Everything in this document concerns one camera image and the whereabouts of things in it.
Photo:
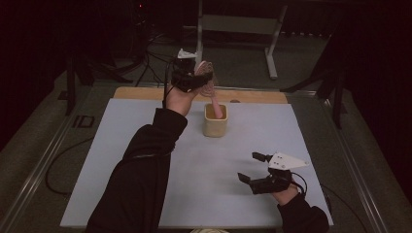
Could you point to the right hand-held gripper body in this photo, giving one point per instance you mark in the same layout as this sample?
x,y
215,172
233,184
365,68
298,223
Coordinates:
x,y
285,161

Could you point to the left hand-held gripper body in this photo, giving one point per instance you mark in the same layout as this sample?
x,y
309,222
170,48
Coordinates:
x,y
184,76

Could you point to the pink hairbrush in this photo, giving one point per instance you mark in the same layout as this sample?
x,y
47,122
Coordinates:
x,y
217,110

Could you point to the beige square cup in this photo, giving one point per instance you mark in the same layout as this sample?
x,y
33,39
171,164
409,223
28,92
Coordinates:
x,y
215,127

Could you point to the person's left hand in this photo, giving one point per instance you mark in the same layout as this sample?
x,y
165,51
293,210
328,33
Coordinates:
x,y
178,100

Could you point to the person's right hand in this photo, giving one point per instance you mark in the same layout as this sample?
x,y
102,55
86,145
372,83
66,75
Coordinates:
x,y
285,196

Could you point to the light blue table mat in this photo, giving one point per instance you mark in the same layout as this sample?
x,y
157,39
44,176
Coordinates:
x,y
213,168

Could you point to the grey metal stand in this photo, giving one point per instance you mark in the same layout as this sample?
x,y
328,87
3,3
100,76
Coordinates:
x,y
238,24

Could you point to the black tripod stand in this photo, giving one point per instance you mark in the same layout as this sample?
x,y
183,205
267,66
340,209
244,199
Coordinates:
x,y
71,84
338,97

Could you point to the aluminium frame rail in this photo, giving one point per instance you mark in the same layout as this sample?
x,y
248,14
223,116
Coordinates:
x,y
353,168
35,174

